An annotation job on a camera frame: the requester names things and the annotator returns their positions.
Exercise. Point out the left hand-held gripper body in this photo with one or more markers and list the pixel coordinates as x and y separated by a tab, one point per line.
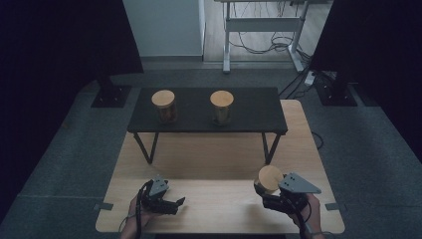
158	189

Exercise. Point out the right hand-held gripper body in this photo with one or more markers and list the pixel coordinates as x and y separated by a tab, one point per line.
297	186

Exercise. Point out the black shelf with metal legs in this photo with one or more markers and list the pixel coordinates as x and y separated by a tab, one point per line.
252	109

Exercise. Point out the person's right hand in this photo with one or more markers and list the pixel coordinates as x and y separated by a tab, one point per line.
313	212

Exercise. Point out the person's left hand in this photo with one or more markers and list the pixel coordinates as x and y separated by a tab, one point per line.
144	217

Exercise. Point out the black stand base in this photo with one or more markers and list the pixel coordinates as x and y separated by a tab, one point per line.
111	96
336	94

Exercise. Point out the white power strip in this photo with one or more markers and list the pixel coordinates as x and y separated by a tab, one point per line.
309	78

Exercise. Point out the white cabinet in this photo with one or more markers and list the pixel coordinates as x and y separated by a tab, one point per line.
164	28

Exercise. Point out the dark curtain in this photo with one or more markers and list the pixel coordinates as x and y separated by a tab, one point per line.
49	66
375	49

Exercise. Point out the white desk frame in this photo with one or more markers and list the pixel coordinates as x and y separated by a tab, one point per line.
263	25

